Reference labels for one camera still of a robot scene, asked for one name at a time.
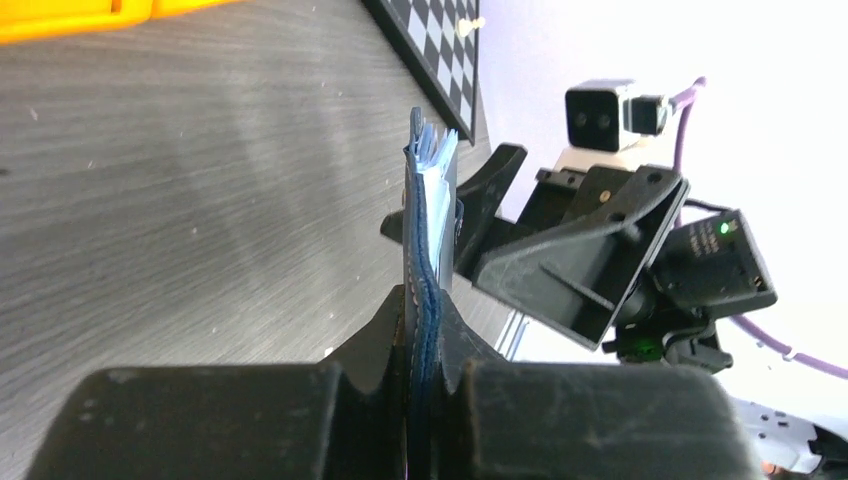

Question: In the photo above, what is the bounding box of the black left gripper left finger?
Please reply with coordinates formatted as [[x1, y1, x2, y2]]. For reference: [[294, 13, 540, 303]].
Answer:
[[27, 286, 404, 479]]

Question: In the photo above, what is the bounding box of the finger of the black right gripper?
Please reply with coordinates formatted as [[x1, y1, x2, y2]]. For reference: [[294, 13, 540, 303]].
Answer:
[[381, 144, 530, 279]]

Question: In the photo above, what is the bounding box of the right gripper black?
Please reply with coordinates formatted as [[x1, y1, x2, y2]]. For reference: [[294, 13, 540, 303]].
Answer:
[[471, 165, 777, 374]]

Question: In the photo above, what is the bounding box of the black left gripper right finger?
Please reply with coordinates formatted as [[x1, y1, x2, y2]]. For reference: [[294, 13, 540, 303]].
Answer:
[[437, 288, 763, 480]]

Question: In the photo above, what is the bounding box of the blue leather card holder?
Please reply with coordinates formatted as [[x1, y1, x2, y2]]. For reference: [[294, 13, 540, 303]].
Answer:
[[402, 107, 463, 479]]

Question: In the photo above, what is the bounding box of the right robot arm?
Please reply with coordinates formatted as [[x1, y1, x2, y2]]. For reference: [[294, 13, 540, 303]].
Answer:
[[381, 139, 847, 479]]

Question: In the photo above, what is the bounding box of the black white chessboard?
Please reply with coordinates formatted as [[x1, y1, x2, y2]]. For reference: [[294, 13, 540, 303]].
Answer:
[[362, 0, 480, 143]]

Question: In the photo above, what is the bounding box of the white chess piece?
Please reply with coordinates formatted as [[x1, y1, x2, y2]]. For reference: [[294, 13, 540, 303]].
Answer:
[[456, 17, 486, 38]]

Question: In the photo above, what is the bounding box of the orange plastic bin right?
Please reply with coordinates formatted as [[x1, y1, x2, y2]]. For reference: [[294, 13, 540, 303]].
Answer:
[[1, 0, 228, 45]]

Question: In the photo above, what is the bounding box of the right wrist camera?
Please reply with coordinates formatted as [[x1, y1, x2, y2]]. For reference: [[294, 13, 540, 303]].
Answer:
[[564, 79, 674, 153]]

